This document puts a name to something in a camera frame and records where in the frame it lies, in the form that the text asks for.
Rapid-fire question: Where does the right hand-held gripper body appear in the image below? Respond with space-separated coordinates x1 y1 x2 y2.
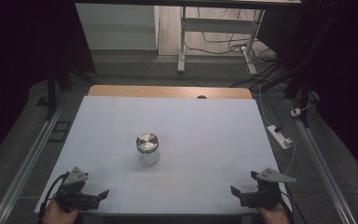
239 167 297 210

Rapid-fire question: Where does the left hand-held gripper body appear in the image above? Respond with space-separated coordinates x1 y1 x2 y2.
55 166 103 214

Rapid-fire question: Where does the clear glass jar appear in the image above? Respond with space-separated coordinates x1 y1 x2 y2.
136 145 162 167

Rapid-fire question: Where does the round steel jar lid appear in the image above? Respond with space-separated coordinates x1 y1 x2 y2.
135 132 159 155

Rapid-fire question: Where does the person's right hand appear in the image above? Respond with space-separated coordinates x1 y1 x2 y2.
257 202 292 224

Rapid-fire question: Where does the person's left hand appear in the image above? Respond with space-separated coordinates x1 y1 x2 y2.
42 198 81 224

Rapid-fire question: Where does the white power strip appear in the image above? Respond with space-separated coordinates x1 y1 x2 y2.
267 124 294 150

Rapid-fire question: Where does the black curtain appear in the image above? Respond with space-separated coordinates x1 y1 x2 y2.
256 0 358 189
0 0 97 173

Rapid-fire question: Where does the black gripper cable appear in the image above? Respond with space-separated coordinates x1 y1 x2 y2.
279 189 297 224
37 171 71 219

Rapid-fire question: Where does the aluminium floor rail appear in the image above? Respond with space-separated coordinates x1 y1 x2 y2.
288 99 358 224
0 102 63 224

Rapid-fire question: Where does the tangle of floor cables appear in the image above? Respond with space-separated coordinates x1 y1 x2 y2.
185 7 278 89

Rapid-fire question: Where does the white desk frame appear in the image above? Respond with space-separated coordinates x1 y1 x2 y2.
176 6 266 76

